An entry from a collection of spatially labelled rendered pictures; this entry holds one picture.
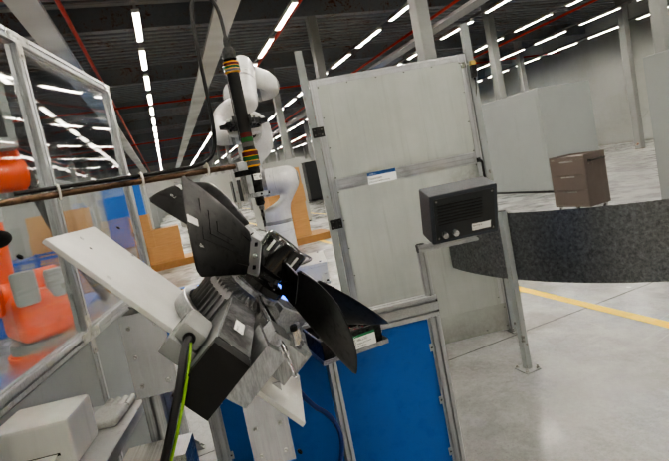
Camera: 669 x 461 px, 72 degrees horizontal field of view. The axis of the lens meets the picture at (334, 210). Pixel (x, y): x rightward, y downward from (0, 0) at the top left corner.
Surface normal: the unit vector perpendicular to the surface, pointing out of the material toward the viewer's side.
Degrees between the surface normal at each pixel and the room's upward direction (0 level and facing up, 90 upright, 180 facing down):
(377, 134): 90
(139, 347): 90
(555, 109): 90
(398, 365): 90
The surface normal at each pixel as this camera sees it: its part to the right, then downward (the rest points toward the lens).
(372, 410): 0.13, 0.06
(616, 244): -0.54, 0.18
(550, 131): 0.34, 0.01
